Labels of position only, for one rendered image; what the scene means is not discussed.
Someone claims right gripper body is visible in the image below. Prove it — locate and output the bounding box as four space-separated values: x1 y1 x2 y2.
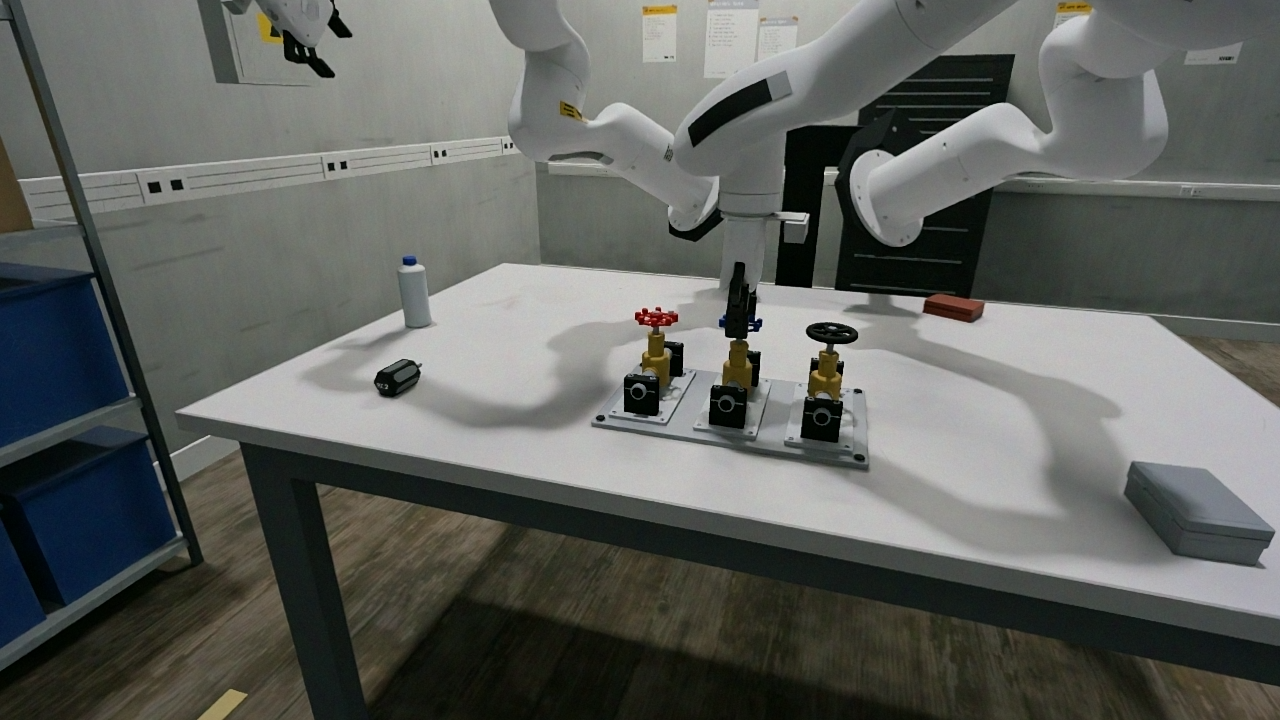
255 0 333 47

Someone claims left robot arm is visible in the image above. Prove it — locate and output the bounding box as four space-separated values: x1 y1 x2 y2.
673 0 1280 247

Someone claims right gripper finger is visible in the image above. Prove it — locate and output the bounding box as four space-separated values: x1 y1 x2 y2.
326 0 353 38
283 29 335 78

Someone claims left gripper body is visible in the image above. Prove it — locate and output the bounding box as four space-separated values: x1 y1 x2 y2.
719 211 776 293

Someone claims reddish-brown rectangular block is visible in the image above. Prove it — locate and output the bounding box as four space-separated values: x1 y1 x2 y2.
922 293 986 323

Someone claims white bottle with blue cap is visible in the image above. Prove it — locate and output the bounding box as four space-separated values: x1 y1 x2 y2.
397 256 433 328

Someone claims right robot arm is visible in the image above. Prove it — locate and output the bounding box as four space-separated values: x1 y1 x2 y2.
488 0 719 231

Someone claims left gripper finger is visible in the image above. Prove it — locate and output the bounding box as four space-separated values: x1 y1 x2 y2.
724 263 750 340
741 286 756 315

